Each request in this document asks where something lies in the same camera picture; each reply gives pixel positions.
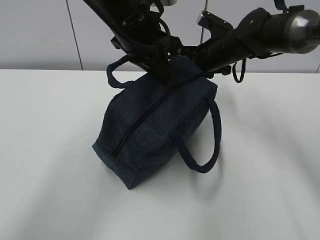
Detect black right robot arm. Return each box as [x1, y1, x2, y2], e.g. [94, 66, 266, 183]
[180, 5, 320, 78]

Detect dark blue lunch bag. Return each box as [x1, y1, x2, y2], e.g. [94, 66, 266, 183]
[92, 56, 222, 189]

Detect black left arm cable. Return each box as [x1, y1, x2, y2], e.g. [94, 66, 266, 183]
[119, 0, 173, 55]

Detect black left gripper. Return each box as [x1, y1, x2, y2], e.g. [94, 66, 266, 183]
[109, 34, 183, 84]

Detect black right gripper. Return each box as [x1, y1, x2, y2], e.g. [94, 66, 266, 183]
[179, 46, 232, 77]

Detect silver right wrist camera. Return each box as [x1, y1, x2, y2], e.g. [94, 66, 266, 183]
[196, 10, 234, 35]

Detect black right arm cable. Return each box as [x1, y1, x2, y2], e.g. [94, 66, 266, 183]
[231, 58, 247, 84]

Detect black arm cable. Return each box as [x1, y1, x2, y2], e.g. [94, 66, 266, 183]
[119, 0, 173, 55]
[231, 58, 247, 84]

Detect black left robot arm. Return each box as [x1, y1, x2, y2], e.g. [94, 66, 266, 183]
[85, 0, 180, 83]

